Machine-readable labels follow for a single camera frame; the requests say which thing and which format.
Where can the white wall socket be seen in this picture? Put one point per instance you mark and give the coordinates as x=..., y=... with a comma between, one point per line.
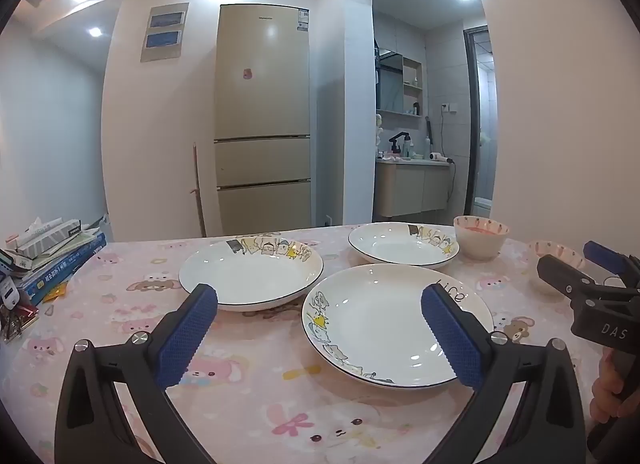
x=449, y=108

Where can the white plate cartoons and lettering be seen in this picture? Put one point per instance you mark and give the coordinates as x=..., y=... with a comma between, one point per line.
x=370, y=324

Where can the person's right hand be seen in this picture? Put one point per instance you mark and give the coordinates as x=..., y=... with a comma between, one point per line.
x=605, y=386

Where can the orange packet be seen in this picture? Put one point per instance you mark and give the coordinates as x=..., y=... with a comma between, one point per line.
x=55, y=291

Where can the beige vanity cabinet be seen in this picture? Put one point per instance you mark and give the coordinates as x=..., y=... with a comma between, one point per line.
x=410, y=189

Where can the fridge label sticker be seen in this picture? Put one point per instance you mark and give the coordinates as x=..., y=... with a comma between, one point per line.
x=303, y=20

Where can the black faucet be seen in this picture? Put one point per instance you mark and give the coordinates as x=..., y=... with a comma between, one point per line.
x=398, y=141

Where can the ribbed white pink-rim bowl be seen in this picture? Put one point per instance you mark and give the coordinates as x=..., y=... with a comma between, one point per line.
x=477, y=244
x=542, y=284

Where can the grey wall panel blue windows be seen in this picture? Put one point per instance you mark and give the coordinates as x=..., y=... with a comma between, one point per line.
x=164, y=34

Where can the grey patterned tissue box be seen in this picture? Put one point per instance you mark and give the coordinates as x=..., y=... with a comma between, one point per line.
x=47, y=239

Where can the pale green book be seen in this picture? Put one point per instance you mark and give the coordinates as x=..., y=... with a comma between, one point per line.
x=75, y=245

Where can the mirror cabinet with shelves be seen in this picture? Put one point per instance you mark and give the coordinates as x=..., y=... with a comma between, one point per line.
x=395, y=84

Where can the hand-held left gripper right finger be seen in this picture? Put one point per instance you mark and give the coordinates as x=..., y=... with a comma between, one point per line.
x=450, y=339

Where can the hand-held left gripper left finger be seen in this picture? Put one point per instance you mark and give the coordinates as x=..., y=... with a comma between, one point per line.
x=187, y=339

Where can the white hair dryer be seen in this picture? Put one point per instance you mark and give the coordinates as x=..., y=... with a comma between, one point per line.
x=440, y=157

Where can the beige three-door refrigerator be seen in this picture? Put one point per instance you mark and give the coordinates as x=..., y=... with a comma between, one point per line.
x=260, y=94

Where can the pink fridge magnet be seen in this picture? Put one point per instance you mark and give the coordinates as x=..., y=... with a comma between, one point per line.
x=246, y=74

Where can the pink cartoon printed tablecloth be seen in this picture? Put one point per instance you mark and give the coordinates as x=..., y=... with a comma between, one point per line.
x=240, y=404

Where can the white cartoon rim plate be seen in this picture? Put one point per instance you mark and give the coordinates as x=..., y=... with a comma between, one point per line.
x=250, y=274
x=395, y=246

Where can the white plush toy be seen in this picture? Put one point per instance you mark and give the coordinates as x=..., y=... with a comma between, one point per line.
x=378, y=129

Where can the dark bathroom door frame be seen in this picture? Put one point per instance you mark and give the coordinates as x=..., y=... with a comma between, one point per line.
x=469, y=119

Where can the stack of books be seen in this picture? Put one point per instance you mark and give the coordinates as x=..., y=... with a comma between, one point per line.
x=60, y=269

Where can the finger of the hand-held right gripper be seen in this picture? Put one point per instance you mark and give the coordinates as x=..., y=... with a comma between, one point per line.
x=602, y=253
x=560, y=274

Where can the white handheld device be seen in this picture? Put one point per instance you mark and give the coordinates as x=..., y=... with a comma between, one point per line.
x=7, y=291

